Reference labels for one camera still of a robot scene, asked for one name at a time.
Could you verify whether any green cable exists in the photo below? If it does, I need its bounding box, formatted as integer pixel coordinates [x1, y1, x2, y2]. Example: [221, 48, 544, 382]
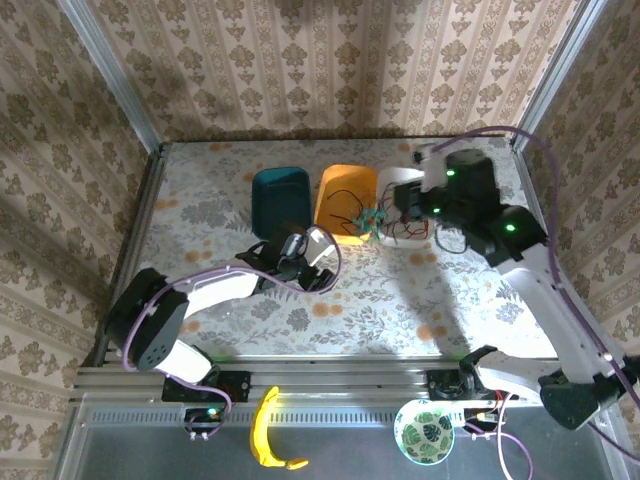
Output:
[349, 206, 390, 237]

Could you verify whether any black cable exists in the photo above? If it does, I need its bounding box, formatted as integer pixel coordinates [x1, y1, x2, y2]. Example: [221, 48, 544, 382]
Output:
[432, 223, 472, 255]
[324, 187, 372, 226]

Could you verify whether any white plastic bin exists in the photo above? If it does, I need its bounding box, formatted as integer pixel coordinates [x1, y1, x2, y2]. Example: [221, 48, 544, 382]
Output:
[377, 167, 435, 250]

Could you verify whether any floral patterned tablecloth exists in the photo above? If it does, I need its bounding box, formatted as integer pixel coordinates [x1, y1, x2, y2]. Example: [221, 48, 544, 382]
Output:
[117, 139, 576, 360]

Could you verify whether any orange plastic bin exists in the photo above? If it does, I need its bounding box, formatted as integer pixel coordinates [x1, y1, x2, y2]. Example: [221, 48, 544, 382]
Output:
[313, 163, 379, 247]

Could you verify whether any teal plastic bin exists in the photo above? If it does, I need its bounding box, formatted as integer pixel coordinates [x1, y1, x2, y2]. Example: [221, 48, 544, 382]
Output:
[250, 167, 315, 242]

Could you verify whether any yellow banana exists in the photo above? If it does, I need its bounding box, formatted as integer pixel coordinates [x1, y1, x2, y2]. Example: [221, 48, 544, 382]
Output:
[249, 384, 311, 471]

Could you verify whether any grey metal shelf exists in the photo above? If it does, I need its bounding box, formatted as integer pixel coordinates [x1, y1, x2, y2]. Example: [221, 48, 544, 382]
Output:
[49, 393, 640, 480]

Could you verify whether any small black control board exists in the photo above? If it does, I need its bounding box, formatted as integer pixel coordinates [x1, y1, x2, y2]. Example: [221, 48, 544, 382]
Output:
[462, 407, 503, 436]
[183, 407, 225, 437]

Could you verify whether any leaf pattern bowl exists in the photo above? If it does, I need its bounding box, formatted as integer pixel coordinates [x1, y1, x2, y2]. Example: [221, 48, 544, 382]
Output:
[393, 398, 457, 467]

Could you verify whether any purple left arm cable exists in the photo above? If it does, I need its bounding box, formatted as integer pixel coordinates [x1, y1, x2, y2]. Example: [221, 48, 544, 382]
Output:
[121, 224, 344, 441]

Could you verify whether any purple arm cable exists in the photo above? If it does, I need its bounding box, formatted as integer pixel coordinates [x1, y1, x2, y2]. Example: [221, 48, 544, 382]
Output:
[432, 127, 640, 480]
[121, 224, 344, 441]

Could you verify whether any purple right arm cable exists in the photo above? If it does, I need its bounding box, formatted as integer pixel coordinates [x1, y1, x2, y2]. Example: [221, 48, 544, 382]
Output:
[432, 127, 640, 480]

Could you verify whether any aluminium table rail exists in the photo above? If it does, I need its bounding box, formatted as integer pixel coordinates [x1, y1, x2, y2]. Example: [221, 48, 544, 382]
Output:
[69, 355, 619, 404]

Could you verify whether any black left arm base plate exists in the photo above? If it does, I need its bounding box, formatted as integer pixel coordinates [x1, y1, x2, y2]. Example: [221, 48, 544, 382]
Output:
[160, 368, 252, 403]

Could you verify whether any aluminium frame post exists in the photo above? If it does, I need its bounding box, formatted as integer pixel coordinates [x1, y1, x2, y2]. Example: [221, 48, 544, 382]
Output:
[513, 0, 604, 151]
[57, 0, 165, 154]

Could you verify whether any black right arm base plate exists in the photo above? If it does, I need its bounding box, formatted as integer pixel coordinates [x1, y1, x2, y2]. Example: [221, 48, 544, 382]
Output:
[426, 367, 522, 403]

